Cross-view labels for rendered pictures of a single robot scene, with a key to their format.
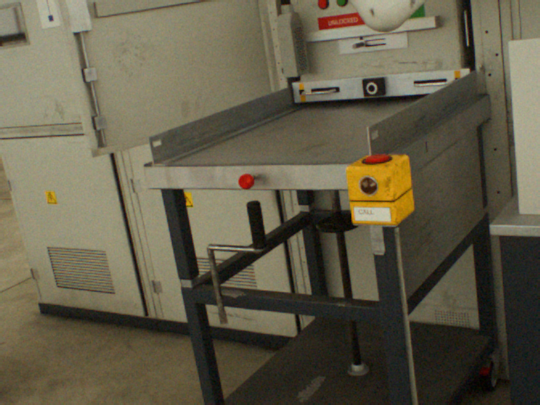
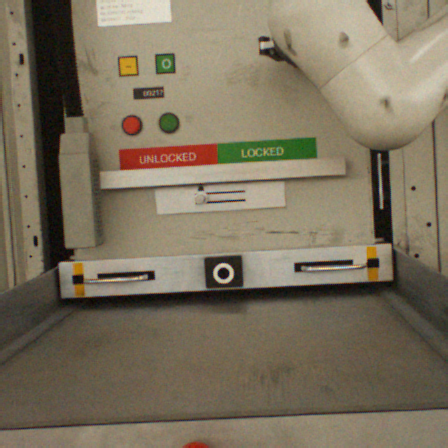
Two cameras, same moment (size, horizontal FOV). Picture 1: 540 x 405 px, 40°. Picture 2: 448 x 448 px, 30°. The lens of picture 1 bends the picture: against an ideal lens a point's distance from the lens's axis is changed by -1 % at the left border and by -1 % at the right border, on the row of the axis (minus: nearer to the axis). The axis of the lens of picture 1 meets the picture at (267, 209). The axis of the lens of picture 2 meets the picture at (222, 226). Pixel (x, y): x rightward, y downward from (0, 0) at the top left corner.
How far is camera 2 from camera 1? 1.00 m
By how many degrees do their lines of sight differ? 34
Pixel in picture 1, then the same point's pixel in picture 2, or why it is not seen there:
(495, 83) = not seen: hidden behind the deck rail
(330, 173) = (417, 433)
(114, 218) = not seen: outside the picture
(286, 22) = (79, 146)
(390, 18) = (415, 121)
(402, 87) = (273, 272)
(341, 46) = (162, 200)
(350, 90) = (176, 277)
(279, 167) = (274, 422)
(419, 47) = (305, 207)
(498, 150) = not seen: hidden behind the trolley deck
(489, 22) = (419, 173)
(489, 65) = (417, 241)
